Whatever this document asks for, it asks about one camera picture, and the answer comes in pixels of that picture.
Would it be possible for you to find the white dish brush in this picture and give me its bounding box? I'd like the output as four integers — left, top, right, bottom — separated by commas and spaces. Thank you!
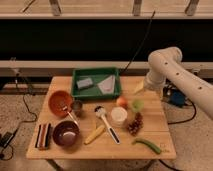
94, 106, 120, 144

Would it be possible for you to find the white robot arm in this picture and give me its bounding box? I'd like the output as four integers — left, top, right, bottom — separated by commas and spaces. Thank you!
134, 47, 213, 120

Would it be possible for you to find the orange peach fruit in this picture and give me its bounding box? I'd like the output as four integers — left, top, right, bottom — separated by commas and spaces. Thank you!
116, 96, 128, 108

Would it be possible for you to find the white folded cloth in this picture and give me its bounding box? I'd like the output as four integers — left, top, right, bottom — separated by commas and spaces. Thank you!
98, 75, 115, 94

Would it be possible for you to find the white round container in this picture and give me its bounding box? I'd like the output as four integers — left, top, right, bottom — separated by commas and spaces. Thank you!
110, 107, 127, 126

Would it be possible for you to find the purple grape bunch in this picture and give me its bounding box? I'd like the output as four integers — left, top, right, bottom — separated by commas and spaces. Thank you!
127, 113, 143, 136

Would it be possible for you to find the blue device on floor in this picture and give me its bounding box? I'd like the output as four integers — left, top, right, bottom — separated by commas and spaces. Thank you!
169, 91, 185, 107

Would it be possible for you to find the green plastic tray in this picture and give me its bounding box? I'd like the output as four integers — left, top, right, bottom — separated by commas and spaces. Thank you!
71, 67, 121, 100

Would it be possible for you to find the grey sponge block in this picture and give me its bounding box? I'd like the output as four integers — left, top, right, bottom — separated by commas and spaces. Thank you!
77, 78, 93, 89

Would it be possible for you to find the small metal cup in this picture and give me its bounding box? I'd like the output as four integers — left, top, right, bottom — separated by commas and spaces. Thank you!
71, 100, 83, 117

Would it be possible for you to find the green cucumber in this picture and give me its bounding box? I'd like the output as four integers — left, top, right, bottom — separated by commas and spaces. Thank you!
132, 138, 162, 154

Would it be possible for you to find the orange bowl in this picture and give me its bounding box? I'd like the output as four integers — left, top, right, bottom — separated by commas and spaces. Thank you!
48, 90, 73, 118

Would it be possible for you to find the dark purple bowl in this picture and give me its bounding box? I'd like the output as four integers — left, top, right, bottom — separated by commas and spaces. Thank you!
53, 121, 80, 147

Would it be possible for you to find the black power adapter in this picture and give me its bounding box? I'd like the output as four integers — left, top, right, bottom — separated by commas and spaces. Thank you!
0, 132, 15, 148

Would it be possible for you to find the black cable on pole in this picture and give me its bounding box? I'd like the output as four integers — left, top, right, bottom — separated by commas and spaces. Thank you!
119, 10, 157, 76

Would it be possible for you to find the black floor cable left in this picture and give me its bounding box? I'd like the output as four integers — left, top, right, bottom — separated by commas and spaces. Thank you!
0, 73, 39, 161

